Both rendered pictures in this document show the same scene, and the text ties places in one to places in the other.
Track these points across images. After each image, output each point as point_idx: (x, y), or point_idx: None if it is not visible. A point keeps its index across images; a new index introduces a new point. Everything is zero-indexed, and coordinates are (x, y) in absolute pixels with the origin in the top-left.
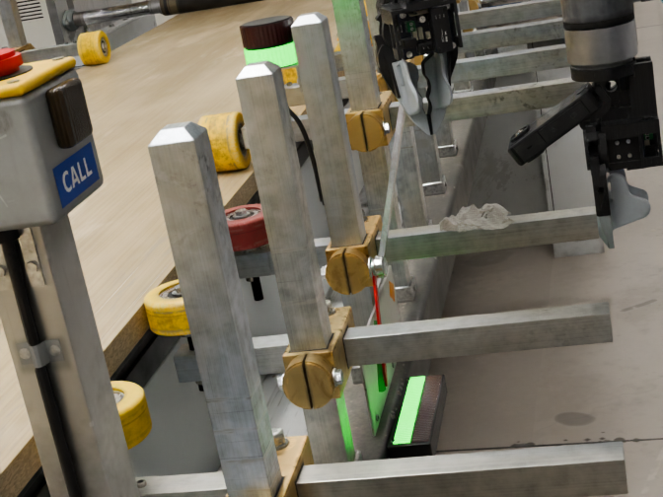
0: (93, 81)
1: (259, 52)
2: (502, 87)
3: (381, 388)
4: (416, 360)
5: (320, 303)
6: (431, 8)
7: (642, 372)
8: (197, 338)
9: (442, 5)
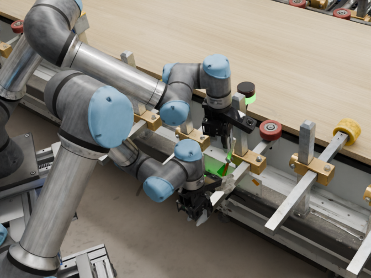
0: None
1: None
2: (291, 205)
3: (219, 174)
4: (254, 202)
5: (181, 124)
6: (205, 118)
7: None
8: None
9: (206, 121)
